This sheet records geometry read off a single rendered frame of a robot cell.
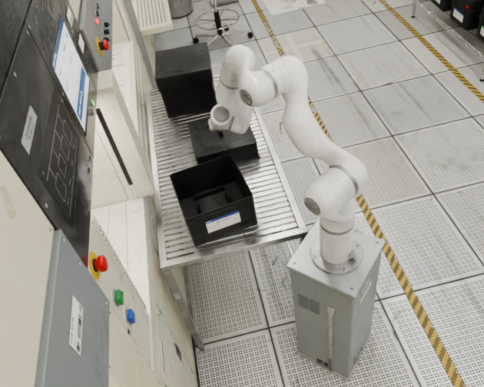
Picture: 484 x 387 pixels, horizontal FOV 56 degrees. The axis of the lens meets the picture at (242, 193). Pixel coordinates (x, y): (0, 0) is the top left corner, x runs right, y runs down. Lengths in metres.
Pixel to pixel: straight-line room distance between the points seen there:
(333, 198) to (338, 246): 0.28
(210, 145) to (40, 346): 1.46
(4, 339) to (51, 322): 0.13
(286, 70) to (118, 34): 1.88
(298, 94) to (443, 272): 1.58
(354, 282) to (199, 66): 1.33
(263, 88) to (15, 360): 0.96
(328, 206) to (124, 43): 2.09
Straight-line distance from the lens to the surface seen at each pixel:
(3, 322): 0.72
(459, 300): 2.63
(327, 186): 1.40
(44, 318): 0.84
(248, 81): 1.37
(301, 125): 1.40
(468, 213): 3.00
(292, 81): 1.42
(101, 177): 1.88
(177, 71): 2.39
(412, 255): 2.74
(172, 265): 1.82
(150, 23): 3.38
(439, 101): 3.81
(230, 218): 1.78
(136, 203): 1.94
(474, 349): 2.52
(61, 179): 1.05
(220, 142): 2.11
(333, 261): 1.71
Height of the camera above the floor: 2.19
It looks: 46 degrees down
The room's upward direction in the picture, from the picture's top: 11 degrees counter-clockwise
